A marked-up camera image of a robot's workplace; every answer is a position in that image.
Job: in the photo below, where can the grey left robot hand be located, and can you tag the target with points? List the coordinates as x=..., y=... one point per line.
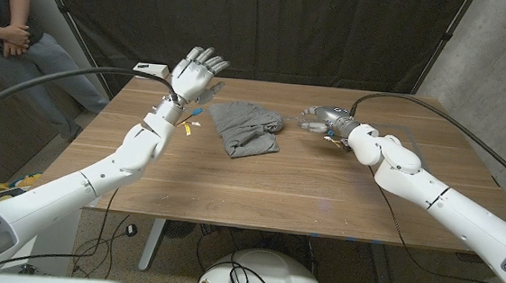
x=194, y=78

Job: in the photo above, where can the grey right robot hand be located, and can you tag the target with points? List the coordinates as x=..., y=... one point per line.
x=331, y=118

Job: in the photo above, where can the grey shorts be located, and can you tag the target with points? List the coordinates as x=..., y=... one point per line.
x=247, y=127

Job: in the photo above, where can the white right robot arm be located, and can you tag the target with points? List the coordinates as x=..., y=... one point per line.
x=434, y=192

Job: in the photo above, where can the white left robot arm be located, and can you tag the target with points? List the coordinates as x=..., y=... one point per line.
x=73, y=181

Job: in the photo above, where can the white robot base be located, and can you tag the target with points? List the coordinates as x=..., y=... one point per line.
x=279, y=270

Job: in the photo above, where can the white power strip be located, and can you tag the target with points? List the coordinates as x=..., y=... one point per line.
x=150, y=68

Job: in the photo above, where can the black backdrop curtain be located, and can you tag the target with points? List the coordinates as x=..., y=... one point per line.
x=253, y=19

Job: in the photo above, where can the black backdrop stand pole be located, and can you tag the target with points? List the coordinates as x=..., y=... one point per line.
x=64, y=11
x=444, y=36

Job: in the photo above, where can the black round fan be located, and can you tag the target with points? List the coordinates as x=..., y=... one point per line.
x=179, y=229

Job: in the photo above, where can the grey table leg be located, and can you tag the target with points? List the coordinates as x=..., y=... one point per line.
x=381, y=269

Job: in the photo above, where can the black round floor plug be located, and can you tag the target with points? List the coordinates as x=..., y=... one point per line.
x=131, y=230

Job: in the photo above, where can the white table leg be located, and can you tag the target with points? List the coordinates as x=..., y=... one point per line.
x=152, y=242

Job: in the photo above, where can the yellow teal floor object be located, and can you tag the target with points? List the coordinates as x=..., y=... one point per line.
x=23, y=182

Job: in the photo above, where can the person in dark shirt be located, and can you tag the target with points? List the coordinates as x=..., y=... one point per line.
x=1, y=8

